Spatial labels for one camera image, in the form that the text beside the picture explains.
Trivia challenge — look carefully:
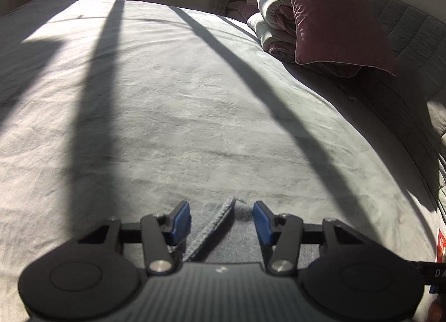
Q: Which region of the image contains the grey knit sweater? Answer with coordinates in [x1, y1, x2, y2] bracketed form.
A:
[122, 196, 321, 268]

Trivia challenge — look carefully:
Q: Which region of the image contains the grey bed sheet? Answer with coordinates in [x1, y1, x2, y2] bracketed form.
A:
[1, 0, 442, 321]

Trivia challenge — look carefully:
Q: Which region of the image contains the grey quilted headboard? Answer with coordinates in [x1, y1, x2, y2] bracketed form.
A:
[339, 0, 445, 210]

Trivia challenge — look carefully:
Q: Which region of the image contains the maroon pillow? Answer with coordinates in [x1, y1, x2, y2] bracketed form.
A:
[291, 0, 397, 78]

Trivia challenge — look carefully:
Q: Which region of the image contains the folded white pink quilt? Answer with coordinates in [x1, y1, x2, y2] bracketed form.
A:
[246, 0, 364, 77]

